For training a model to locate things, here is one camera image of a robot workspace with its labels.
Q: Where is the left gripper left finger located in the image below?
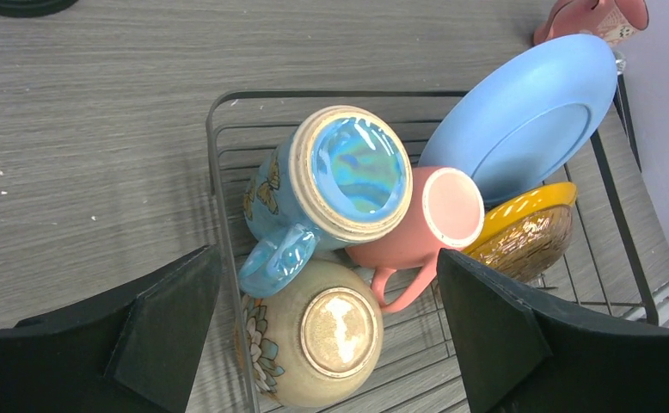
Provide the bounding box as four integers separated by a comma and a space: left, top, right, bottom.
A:
0, 245, 222, 412

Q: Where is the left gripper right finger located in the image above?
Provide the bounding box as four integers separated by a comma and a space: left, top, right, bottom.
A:
437, 249, 669, 412

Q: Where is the plain pink mug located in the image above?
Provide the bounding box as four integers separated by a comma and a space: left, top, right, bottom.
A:
346, 167, 485, 313

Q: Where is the pink patterned mug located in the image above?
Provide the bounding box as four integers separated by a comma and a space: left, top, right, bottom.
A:
532, 0, 649, 46

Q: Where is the amber glass bowl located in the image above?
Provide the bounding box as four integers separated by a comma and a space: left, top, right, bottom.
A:
468, 205, 573, 283

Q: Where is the yellow plate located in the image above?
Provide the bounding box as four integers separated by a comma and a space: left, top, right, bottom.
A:
463, 182, 578, 254

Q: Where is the beige floral bowl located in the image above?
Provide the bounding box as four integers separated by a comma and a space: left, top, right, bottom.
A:
234, 259, 384, 408

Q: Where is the light blue plate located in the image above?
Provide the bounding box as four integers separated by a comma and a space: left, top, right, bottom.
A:
418, 34, 617, 206

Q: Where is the blue glazed mug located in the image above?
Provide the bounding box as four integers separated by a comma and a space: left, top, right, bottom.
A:
237, 105, 413, 298

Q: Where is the black wire dish rack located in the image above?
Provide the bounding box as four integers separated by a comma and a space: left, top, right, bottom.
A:
206, 88, 669, 412

